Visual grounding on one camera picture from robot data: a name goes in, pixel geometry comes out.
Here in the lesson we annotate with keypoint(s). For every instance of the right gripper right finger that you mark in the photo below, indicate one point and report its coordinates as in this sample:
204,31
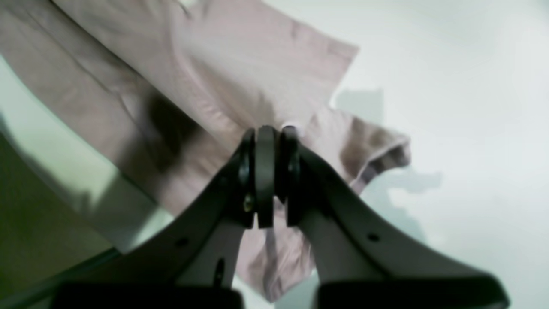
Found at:
362,260

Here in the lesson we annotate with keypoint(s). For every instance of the pink T-shirt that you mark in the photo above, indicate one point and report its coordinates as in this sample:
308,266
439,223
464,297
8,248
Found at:
166,90

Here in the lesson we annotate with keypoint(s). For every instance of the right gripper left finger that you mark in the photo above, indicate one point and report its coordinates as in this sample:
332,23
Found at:
191,263

